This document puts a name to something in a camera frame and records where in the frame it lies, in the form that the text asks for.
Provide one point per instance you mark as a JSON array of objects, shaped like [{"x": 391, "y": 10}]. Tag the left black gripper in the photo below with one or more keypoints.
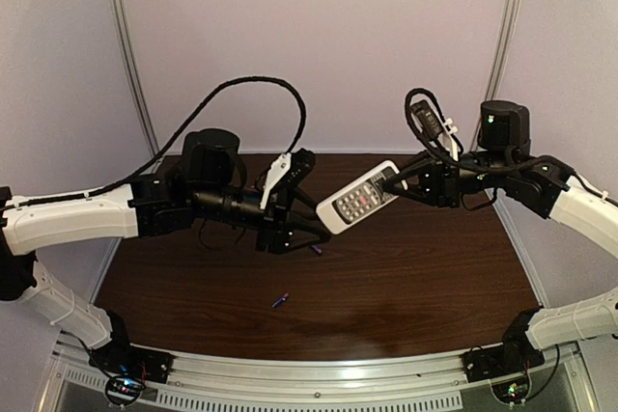
[{"x": 272, "y": 227}]

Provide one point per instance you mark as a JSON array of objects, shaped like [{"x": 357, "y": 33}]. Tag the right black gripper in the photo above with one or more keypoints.
[{"x": 435, "y": 182}]

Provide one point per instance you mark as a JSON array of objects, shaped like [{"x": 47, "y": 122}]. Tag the white remote control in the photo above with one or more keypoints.
[{"x": 358, "y": 200}]

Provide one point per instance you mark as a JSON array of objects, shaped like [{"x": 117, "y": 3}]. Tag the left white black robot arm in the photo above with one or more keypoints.
[{"x": 208, "y": 182}]

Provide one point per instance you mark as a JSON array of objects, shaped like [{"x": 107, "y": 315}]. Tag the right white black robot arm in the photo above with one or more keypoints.
[{"x": 543, "y": 184}]

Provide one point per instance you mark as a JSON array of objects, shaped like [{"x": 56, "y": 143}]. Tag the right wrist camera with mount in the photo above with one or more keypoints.
[{"x": 441, "y": 133}]

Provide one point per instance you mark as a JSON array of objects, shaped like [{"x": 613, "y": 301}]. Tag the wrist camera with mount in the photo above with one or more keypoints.
[
  {"x": 441, "y": 133},
  {"x": 284, "y": 176}
]

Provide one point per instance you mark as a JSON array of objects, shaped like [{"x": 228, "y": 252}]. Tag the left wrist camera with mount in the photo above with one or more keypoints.
[{"x": 284, "y": 176}]

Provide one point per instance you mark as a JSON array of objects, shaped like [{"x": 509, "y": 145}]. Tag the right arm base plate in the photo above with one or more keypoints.
[{"x": 484, "y": 363}]

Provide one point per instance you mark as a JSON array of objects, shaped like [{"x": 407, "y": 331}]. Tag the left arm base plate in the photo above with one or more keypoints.
[{"x": 136, "y": 362}]

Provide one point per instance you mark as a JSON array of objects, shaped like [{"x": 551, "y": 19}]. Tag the right aluminium frame post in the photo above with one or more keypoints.
[{"x": 506, "y": 32}]

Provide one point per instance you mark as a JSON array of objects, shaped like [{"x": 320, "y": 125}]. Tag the aluminium frame post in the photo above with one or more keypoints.
[
  {"x": 506, "y": 32},
  {"x": 132, "y": 75}
]

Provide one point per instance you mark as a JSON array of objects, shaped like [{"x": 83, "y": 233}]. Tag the front aluminium rail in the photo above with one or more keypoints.
[{"x": 436, "y": 382}]

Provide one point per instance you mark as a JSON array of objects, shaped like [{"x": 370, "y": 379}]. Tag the left aluminium frame post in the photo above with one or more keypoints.
[{"x": 132, "y": 75}]

